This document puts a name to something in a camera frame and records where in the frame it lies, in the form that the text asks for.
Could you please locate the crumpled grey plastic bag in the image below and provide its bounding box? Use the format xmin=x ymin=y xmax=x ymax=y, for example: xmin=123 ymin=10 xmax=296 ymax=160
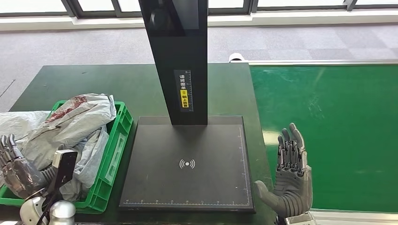
xmin=0 ymin=111 xmax=51 ymax=142

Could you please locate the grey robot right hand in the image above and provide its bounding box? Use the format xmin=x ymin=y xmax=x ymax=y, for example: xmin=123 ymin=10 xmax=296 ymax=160
xmin=254 ymin=123 xmax=313 ymax=218

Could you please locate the dark green table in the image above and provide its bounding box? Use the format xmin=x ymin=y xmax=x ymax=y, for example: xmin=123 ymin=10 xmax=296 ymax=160
xmin=0 ymin=63 xmax=279 ymax=225

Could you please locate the black yellow label sticker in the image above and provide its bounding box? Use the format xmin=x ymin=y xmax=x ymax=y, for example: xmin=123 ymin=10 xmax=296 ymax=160
xmin=174 ymin=69 xmax=193 ymax=113

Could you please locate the white window sill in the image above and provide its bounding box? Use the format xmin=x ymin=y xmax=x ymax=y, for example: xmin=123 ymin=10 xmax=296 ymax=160
xmin=0 ymin=8 xmax=398 ymax=32

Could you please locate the green conveyor belt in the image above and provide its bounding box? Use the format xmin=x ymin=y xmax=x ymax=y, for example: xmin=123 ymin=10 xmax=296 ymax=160
xmin=249 ymin=64 xmax=398 ymax=213

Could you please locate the grey plastic parcel red print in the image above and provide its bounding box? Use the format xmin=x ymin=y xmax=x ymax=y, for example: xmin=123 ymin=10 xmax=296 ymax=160
xmin=72 ymin=126 xmax=110 ymax=191
xmin=17 ymin=93 xmax=117 ymax=172
xmin=58 ymin=177 xmax=92 ymax=203

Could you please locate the green plastic crate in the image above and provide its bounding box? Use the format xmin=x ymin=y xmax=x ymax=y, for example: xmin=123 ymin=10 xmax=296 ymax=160
xmin=0 ymin=100 xmax=134 ymax=215

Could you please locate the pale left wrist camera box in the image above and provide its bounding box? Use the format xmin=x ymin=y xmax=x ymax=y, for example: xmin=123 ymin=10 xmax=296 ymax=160
xmin=46 ymin=150 xmax=78 ymax=195

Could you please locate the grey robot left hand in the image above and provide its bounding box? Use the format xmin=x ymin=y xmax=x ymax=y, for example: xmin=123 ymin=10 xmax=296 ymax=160
xmin=0 ymin=134 xmax=48 ymax=199

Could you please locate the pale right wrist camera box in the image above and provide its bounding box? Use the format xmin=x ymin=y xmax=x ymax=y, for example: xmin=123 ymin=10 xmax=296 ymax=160
xmin=284 ymin=212 xmax=317 ymax=225

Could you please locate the black camera cable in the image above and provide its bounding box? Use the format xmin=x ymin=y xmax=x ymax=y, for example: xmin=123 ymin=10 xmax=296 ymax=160
xmin=35 ymin=186 xmax=64 ymax=225

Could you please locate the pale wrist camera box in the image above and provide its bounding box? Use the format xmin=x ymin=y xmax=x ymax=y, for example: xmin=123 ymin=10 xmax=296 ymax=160
xmin=46 ymin=150 xmax=78 ymax=195
xmin=284 ymin=212 xmax=317 ymax=225

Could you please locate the dark window frame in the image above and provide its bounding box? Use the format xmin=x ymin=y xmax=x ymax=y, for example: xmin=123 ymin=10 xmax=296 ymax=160
xmin=0 ymin=0 xmax=398 ymax=19

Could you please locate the black inbound scanner machine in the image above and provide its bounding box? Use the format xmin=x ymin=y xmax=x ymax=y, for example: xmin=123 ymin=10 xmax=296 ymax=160
xmin=119 ymin=0 xmax=256 ymax=213

